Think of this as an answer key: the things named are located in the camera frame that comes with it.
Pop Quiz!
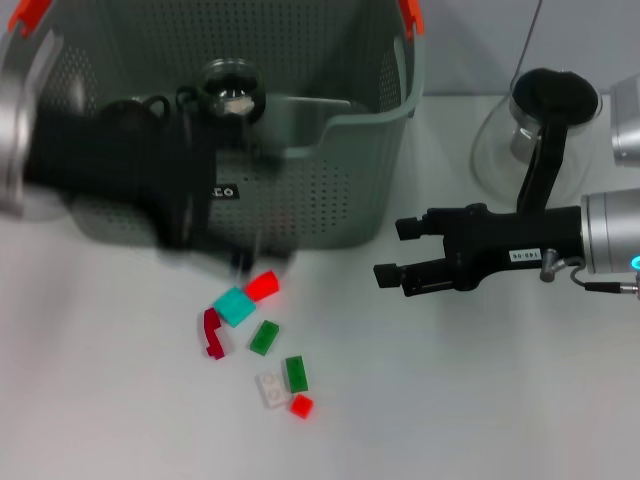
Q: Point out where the glass pitcher with black handle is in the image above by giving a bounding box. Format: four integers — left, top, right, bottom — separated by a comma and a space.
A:
469, 68, 605, 214

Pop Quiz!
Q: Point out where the thin grey wall cable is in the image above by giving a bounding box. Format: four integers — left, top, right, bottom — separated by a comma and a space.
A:
514, 0, 546, 76

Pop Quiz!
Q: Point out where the orange bin handle clip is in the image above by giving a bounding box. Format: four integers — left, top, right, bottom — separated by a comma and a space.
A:
7, 0, 54, 39
398, 0, 426, 41

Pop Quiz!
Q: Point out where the green toy brick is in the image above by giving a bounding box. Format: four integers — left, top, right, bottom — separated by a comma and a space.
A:
248, 318, 281, 357
283, 354, 311, 394

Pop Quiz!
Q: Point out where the glass teacup with black handle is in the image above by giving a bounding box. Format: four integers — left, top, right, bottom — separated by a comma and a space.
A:
175, 58, 267, 126

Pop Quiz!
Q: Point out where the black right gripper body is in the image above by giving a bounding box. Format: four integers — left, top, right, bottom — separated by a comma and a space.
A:
441, 202, 590, 292

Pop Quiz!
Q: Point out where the teal square toy brick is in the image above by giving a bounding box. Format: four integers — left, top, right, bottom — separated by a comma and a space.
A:
213, 285, 257, 329

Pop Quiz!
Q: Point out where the large red toy brick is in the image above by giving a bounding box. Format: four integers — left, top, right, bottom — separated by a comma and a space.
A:
244, 269, 281, 303

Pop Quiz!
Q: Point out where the grey-green perforated storage bin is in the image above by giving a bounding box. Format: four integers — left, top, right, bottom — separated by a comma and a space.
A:
0, 0, 429, 251

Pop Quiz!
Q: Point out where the small red toy brick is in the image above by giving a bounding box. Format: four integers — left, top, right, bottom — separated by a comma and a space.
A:
289, 393, 316, 419

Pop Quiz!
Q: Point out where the white two-stud toy brick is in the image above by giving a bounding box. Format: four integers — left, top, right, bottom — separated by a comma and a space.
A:
254, 372, 292, 410

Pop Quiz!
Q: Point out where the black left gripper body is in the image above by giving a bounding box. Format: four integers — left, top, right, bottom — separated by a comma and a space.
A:
22, 97, 219, 254

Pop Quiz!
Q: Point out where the right arm cable with connector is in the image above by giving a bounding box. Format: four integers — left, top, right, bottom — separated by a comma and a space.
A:
539, 248, 640, 301

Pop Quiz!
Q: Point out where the dark red curved toy piece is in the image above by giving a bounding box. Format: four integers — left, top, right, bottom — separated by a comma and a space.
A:
202, 307, 227, 360

